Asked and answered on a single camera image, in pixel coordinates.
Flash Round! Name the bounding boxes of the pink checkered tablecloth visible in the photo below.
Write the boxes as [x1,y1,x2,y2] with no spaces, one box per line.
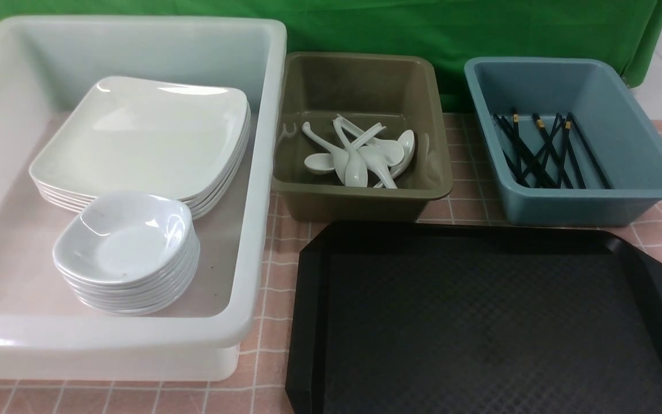
[0,114,662,413]

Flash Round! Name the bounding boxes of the blue plastic bin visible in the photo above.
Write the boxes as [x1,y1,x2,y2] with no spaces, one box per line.
[464,57,662,227]

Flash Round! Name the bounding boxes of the white ceramic soup spoon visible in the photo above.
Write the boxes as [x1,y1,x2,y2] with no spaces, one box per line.
[333,115,368,187]

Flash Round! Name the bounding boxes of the white spoon in bin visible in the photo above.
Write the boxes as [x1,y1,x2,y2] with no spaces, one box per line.
[304,153,336,175]
[375,129,416,188]
[337,114,405,167]
[302,121,349,185]

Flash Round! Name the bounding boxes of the black chopsticks in bin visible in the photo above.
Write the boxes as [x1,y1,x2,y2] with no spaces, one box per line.
[492,107,614,190]

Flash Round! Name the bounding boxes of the green cloth backdrop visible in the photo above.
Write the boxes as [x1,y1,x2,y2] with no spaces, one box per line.
[0,1,662,112]

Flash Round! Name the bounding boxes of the black serving tray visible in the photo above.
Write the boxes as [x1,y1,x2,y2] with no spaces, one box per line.
[284,221,662,413]

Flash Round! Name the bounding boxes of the stack of white plates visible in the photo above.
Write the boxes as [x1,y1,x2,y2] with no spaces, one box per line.
[29,76,251,221]

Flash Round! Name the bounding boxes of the olive green plastic bin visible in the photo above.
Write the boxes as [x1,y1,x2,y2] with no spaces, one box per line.
[272,52,453,223]

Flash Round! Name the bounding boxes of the small white square bowl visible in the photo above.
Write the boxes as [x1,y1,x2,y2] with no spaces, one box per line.
[52,190,197,286]

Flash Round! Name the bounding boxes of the large white plastic bin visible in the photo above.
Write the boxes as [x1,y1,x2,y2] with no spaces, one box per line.
[0,15,287,382]

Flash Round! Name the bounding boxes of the stack of white bowls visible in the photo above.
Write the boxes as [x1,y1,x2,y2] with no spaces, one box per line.
[52,191,201,316]

